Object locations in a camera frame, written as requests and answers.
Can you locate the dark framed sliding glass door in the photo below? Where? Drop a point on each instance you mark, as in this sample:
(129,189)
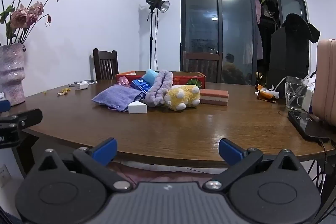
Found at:
(202,16)

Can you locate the pink suitcase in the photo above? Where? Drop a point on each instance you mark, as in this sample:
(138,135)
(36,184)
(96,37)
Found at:
(328,82)

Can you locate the white charger plug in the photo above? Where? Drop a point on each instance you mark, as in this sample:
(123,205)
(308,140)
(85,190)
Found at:
(80,86)

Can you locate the dark wooden slatted chair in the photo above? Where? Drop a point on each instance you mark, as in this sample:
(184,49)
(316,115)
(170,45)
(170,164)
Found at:
(105,65)

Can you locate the studio light on stand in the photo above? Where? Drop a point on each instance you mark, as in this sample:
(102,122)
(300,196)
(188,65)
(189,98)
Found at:
(155,3)

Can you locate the dried pink rose bouquet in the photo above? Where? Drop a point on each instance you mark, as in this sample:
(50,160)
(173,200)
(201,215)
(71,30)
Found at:
(21,16)

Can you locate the blue plush toy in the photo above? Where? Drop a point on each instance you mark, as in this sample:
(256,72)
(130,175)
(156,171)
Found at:
(150,75)

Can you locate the dark hanging clothes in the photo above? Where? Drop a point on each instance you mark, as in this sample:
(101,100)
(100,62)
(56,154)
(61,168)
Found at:
(271,14)

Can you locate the orange tube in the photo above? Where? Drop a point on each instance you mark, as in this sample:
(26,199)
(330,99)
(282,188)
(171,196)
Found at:
(266,95)

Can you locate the yellow plush toy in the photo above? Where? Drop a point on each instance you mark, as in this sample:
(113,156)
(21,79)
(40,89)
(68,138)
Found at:
(181,98)

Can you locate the dark wooden chair pink seat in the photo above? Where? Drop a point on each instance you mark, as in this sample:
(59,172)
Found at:
(202,66)

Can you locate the pink hanging garment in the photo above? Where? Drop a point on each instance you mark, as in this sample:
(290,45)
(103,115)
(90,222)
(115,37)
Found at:
(258,29)

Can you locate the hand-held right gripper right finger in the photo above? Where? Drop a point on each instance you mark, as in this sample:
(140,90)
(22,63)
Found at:
(231,151)

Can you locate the white wedge sponge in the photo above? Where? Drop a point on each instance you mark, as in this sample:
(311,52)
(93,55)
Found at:
(137,108)

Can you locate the clear drinking glass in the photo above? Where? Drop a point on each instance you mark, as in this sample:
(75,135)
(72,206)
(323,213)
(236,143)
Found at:
(296,94)

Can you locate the orange cardboard box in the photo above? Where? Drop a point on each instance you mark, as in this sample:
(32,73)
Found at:
(189,81)

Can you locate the black monitor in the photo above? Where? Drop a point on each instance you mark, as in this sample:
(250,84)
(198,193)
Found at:
(288,61)

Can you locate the scattered yellow dried petals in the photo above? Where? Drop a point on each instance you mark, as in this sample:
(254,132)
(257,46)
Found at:
(64,91)

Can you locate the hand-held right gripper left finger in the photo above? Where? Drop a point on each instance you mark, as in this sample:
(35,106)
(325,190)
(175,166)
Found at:
(106,150)

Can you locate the black hat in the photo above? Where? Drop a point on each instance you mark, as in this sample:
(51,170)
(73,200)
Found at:
(299,24)

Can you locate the pink satin scrunchie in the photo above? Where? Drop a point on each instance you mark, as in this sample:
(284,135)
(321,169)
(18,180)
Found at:
(122,81)

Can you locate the blue tissue packet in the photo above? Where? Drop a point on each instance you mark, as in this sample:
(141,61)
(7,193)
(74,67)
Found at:
(140,85)

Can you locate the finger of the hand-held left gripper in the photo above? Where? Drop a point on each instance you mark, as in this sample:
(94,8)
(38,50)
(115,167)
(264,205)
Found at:
(4,106)
(26,118)

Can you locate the red pink layered sponge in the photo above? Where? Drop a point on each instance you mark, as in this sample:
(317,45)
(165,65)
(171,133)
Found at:
(214,96)

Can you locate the pink speckled ceramic vase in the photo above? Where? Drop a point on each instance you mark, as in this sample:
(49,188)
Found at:
(11,74)

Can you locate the purple cloth pouch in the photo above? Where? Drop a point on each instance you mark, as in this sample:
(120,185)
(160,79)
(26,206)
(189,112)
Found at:
(118,98)

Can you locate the black smartphone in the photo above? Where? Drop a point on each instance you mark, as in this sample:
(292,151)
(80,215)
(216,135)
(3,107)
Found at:
(307,125)

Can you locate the white wall socket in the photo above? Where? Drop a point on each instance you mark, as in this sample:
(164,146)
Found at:
(4,175)

